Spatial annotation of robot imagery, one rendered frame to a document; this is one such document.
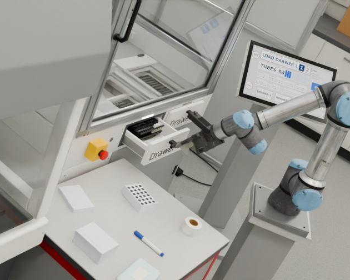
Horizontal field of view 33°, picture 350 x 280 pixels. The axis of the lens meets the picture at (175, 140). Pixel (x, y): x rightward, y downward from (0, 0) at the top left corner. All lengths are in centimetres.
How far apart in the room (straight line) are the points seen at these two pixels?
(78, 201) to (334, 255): 233
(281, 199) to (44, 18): 156
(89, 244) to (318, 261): 225
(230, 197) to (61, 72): 224
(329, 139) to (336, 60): 287
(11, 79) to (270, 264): 175
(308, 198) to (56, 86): 131
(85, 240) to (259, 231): 95
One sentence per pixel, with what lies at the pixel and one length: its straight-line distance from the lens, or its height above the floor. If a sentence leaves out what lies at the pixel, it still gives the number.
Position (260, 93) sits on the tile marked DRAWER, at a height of 100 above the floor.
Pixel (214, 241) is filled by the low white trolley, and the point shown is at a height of 76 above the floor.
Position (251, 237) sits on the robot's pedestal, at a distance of 271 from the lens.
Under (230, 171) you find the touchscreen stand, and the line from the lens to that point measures 345.
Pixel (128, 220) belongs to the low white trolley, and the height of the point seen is 76.
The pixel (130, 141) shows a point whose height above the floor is 87.
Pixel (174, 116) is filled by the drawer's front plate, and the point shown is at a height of 90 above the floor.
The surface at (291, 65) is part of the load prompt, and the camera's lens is 323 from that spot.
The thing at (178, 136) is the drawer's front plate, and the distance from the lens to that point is 256.
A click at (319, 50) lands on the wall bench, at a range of 525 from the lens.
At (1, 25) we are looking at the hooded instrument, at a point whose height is 159.
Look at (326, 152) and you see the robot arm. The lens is 241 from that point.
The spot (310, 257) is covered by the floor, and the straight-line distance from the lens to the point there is 400.
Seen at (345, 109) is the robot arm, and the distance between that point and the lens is 231.
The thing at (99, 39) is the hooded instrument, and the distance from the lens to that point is 154.
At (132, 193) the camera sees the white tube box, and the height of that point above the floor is 79.
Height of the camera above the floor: 212
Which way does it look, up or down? 28 degrees down
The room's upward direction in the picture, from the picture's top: 24 degrees clockwise
